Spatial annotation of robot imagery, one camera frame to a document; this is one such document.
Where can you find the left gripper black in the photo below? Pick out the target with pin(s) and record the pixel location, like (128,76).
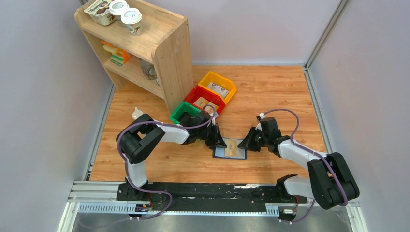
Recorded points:
(217,140)

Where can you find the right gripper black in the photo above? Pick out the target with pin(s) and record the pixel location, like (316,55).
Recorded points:
(247,142)

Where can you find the yellow VIP card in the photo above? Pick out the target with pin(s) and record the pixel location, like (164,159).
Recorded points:
(231,149)

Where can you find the navy blue card holder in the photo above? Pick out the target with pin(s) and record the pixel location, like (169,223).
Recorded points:
(219,152)

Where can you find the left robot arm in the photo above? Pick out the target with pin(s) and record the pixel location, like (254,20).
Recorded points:
(136,142)

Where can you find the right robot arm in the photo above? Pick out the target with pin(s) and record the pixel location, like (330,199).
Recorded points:
(330,182)

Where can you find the brown packet right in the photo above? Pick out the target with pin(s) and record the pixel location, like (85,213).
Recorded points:
(210,108)

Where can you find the brown packet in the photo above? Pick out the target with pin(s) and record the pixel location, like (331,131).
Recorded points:
(201,102)
(210,108)

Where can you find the black bag in green bin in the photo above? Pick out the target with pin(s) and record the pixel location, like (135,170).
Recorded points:
(185,119)

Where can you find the brown packet left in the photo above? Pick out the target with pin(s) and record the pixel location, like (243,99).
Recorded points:
(201,102)

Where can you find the green plastic bin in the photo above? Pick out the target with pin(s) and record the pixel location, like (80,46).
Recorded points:
(177,113)

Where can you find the white sachet in yellow bin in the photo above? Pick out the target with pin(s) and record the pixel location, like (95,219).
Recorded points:
(218,89)

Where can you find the red plastic bin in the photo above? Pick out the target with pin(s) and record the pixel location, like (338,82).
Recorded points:
(199,91)

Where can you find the yellow plastic bin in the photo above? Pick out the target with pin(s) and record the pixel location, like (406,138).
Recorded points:
(219,80)

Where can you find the clear squeeze bottle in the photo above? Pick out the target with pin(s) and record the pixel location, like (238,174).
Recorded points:
(137,113)

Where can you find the glass jar on shelf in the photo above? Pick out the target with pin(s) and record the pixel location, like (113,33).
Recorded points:
(148,70)

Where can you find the wooden shelf unit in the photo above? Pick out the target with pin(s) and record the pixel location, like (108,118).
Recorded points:
(165,42)

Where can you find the orange snack package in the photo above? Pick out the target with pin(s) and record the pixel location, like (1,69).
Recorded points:
(118,55)

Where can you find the white lidded paper cup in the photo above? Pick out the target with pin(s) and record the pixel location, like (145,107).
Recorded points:
(116,8)

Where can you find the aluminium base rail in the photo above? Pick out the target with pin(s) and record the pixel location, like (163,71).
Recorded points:
(162,198)

